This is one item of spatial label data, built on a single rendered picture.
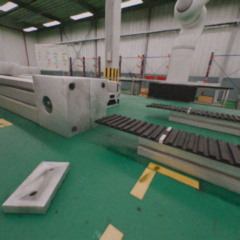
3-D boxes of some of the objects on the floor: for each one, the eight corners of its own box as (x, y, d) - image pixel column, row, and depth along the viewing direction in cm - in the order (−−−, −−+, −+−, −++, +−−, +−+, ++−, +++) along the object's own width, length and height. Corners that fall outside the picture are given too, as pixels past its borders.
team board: (37, 92, 555) (29, 42, 495) (45, 91, 602) (40, 45, 541) (67, 95, 529) (64, 43, 469) (74, 94, 575) (71, 46, 515)
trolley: (164, 111, 373) (170, 75, 342) (163, 115, 324) (170, 74, 293) (131, 106, 405) (134, 73, 373) (125, 110, 355) (128, 72, 324)
